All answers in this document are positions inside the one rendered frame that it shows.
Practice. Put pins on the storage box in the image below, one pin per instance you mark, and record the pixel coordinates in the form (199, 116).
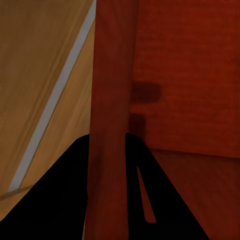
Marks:
(168, 72)

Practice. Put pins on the door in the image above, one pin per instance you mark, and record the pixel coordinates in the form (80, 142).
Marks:
(46, 73)

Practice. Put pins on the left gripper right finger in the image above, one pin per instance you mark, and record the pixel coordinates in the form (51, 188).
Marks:
(174, 219)

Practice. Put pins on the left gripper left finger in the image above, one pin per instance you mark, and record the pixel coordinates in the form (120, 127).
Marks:
(55, 207)

